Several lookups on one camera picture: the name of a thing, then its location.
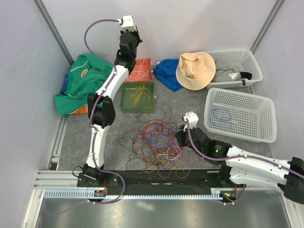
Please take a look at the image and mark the white wire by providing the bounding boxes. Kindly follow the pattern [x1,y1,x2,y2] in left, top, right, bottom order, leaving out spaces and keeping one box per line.
[128,56,152,81]
[135,23,152,79]

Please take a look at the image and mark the colourful wire bundle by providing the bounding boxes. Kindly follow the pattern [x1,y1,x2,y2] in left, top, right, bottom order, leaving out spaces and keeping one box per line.
[118,103,192,180]

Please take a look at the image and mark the yellow wire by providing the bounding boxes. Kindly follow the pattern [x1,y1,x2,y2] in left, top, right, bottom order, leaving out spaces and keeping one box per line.
[129,84,150,107]
[129,83,154,108]

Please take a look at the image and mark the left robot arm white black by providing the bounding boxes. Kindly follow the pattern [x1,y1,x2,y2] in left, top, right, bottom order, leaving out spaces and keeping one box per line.
[77,25,142,187]

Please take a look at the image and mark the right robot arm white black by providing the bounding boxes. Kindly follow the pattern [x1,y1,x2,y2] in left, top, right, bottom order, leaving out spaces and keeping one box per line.
[175,125,304,204]

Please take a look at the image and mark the orange plastic tray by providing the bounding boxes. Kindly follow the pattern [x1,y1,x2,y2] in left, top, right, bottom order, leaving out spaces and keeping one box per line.
[124,57,153,83]

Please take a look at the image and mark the blue cloth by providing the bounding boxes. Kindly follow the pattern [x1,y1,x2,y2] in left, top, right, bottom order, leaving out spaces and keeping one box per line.
[153,59,183,92]

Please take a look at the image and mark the near white plastic basket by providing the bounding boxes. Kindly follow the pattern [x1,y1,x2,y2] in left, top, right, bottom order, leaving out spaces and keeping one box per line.
[204,88,277,143]

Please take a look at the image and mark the white plastic basket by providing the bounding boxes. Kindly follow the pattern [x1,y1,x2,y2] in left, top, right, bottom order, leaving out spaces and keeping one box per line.
[206,49,263,89]
[204,88,277,143]

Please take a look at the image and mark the green jacket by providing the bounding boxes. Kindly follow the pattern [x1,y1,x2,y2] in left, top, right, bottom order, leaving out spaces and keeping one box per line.
[54,53,113,116]

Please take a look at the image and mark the green plastic tray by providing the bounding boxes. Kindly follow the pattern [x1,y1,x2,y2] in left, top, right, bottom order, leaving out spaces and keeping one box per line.
[120,82,155,113]

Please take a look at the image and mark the peach bucket hat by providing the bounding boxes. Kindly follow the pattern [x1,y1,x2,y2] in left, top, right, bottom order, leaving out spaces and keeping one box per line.
[176,52,216,91]

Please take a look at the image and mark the grey adidas garment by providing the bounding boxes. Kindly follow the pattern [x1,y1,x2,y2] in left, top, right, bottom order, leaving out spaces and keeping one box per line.
[212,62,252,83]

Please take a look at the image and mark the far white plastic basket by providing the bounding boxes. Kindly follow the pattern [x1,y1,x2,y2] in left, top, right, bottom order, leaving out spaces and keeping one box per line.
[206,49,263,89]

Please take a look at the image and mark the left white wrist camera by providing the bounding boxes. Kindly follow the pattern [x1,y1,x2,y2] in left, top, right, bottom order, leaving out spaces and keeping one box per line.
[117,15,137,31]

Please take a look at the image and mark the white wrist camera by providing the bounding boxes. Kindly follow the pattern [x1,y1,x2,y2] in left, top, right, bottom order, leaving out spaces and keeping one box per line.
[183,111,199,132]
[117,15,137,31]

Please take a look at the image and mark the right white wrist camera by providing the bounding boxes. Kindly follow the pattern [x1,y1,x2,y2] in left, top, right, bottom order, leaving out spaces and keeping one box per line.
[183,111,199,132]

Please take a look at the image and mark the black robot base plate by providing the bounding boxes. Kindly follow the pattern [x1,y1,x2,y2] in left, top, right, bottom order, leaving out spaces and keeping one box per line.
[77,169,235,195]

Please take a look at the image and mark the left aluminium frame post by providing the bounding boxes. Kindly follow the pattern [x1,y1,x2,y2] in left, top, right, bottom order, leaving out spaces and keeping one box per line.
[33,0,73,66]

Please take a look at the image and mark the aluminium frame post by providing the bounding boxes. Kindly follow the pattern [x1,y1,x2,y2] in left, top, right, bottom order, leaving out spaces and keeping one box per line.
[33,0,73,66]
[250,0,285,54]

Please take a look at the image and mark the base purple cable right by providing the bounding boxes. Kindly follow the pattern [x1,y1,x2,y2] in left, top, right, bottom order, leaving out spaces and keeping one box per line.
[219,182,245,206]

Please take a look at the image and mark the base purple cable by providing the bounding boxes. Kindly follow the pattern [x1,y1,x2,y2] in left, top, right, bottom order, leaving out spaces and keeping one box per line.
[43,175,126,216]
[219,182,245,206]

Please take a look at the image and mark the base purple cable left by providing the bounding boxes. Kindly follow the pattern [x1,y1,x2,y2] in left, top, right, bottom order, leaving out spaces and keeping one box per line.
[43,175,126,216]

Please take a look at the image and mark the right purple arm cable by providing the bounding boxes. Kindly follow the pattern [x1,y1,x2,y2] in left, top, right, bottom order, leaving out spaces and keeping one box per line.
[185,118,304,179]

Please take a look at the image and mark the light blue cable duct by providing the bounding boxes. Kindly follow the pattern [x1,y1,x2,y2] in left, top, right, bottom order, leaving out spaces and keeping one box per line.
[44,189,224,200]

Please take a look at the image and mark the right aluminium frame post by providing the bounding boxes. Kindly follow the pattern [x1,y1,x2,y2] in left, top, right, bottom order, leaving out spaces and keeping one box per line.
[250,0,285,54]

